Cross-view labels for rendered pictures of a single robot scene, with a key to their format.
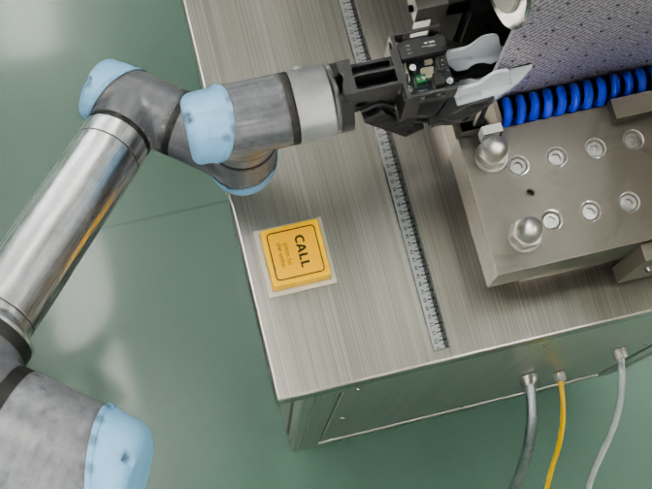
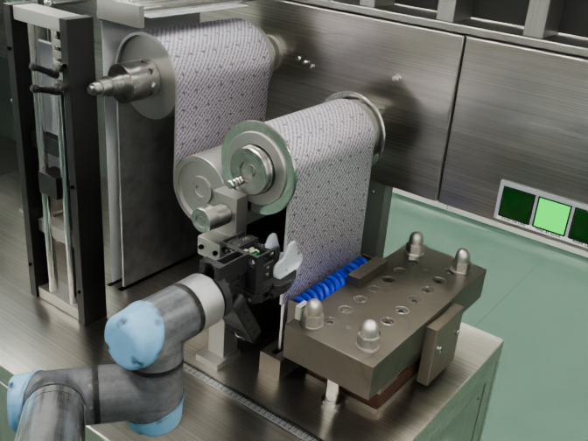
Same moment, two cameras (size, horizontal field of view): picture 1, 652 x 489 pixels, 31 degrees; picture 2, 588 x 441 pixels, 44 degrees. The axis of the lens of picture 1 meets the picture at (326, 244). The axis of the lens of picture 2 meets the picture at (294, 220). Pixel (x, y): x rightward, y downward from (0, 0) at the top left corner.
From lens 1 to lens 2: 0.76 m
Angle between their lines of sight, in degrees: 52
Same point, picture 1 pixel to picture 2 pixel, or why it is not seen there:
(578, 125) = (342, 295)
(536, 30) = (298, 207)
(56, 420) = not seen: outside the picture
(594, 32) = (322, 215)
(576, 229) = (390, 331)
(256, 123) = (172, 307)
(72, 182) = (47, 414)
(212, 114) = (139, 311)
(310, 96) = (197, 283)
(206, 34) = not seen: hidden behind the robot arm
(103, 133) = (48, 392)
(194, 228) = not seen: outside the picture
